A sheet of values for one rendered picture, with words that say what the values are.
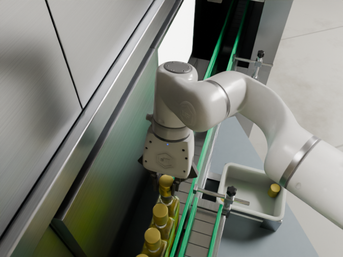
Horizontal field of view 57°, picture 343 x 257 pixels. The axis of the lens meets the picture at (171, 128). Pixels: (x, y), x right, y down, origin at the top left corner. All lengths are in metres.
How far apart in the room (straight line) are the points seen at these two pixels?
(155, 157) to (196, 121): 0.19
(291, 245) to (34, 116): 0.95
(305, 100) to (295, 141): 2.26
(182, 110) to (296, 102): 2.21
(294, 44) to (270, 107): 2.71
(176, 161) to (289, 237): 0.66
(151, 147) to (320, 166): 0.32
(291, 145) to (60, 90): 0.34
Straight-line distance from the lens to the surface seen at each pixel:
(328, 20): 3.70
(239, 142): 1.35
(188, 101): 0.48
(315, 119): 2.60
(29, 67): 0.44
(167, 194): 0.73
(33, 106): 0.46
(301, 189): 0.45
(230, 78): 0.53
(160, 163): 0.65
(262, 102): 0.54
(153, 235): 0.70
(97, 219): 0.73
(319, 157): 0.44
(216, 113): 0.49
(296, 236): 1.21
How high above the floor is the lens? 1.82
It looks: 52 degrees down
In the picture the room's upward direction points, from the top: straight up
